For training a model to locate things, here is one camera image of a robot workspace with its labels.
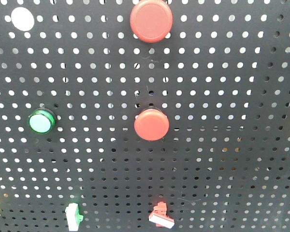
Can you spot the upper grey round plug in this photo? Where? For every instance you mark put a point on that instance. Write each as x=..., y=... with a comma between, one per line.
x=22, y=19

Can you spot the black perforated pegboard panel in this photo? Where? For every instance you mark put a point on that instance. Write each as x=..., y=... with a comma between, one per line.
x=222, y=78

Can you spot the green white knob switch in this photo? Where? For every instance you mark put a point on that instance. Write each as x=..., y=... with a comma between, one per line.
x=74, y=218

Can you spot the lower red round push button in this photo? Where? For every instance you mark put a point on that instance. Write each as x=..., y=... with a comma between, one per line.
x=151, y=124

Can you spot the red round push button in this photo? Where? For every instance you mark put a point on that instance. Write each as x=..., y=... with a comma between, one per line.
x=151, y=124
x=151, y=20

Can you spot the green round push button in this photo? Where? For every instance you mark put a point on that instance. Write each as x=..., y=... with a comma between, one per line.
x=41, y=121

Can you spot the red white knob switch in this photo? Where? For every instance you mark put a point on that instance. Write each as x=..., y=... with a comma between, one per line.
x=159, y=216

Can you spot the upper red round push button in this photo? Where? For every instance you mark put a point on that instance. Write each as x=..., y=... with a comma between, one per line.
x=151, y=20

